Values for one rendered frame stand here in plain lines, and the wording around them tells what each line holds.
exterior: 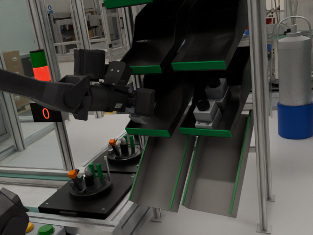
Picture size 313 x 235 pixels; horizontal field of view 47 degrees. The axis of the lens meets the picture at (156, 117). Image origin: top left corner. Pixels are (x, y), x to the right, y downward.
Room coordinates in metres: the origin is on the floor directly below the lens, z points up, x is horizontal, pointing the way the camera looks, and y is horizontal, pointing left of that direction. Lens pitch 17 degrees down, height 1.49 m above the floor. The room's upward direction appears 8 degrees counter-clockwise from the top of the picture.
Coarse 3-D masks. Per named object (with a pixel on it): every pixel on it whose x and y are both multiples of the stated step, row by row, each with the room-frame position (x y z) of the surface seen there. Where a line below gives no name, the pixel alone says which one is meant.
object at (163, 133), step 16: (144, 80) 0.99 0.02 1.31; (160, 80) 1.06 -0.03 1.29; (176, 80) 1.04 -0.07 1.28; (192, 80) 0.95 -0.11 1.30; (160, 96) 1.00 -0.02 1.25; (176, 96) 0.97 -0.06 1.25; (192, 96) 0.95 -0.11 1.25; (160, 112) 0.93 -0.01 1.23; (176, 112) 0.90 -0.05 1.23; (128, 128) 0.88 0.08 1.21; (144, 128) 0.89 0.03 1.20; (160, 128) 0.87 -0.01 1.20
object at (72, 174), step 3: (69, 171) 0.97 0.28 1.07; (72, 171) 0.97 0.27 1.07; (75, 171) 0.97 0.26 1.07; (78, 171) 0.99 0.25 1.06; (69, 174) 0.96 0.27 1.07; (72, 174) 0.96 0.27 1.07; (75, 174) 0.97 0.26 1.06; (69, 177) 0.97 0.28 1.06; (72, 177) 0.96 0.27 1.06; (75, 177) 0.97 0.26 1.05; (75, 180) 0.97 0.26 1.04; (78, 180) 0.98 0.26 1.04; (75, 183) 0.98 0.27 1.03; (78, 183) 0.98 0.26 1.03; (78, 186) 0.98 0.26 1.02; (81, 186) 0.99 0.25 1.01; (78, 189) 0.99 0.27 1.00; (81, 189) 0.98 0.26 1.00
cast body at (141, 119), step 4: (132, 96) 0.85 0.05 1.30; (132, 104) 0.84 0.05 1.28; (128, 108) 0.85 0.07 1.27; (132, 108) 0.84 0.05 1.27; (132, 112) 0.86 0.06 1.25; (132, 116) 0.86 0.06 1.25; (136, 116) 0.85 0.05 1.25; (140, 116) 0.85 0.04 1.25; (132, 120) 0.87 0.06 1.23; (136, 120) 0.86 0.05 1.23; (140, 120) 0.85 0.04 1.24; (144, 120) 0.85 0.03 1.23; (148, 120) 0.86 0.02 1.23
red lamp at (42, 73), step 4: (36, 68) 1.20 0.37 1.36; (40, 68) 1.20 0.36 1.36; (44, 68) 1.21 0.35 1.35; (36, 72) 1.20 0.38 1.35; (40, 72) 1.20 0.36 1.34; (44, 72) 1.20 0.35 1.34; (48, 72) 1.22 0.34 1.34; (36, 76) 1.20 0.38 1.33; (40, 76) 1.20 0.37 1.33; (44, 76) 1.20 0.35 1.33; (48, 76) 1.21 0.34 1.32; (44, 80) 1.20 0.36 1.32; (48, 80) 1.21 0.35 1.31
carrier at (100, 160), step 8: (120, 144) 1.27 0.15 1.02; (104, 152) 1.35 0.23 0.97; (112, 152) 1.28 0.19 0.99; (120, 152) 1.27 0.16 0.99; (128, 152) 1.26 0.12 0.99; (136, 152) 1.25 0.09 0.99; (96, 160) 1.28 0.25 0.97; (104, 160) 1.27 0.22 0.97; (112, 160) 1.22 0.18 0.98; (120, 160) 1.21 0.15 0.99; (128, 160) 1.21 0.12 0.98; (136, 160) 1.22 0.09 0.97; (104, 168) 1.19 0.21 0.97; (112, 168) 1.18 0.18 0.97; (120, 168) 1.17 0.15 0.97; (128, 168) 1.16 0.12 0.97; (136, 168) 1.15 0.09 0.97
